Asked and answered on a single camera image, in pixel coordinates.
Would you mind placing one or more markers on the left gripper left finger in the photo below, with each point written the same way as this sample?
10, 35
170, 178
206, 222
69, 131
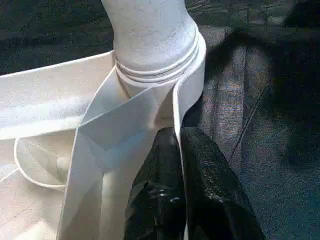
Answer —
160, 195

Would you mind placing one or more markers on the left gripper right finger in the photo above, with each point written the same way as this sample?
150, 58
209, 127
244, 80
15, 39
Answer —
215, 195

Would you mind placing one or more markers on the white plastic table top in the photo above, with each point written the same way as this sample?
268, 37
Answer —
50, 87

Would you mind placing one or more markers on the white plastic table leg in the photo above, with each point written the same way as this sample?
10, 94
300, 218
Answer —
150, 37

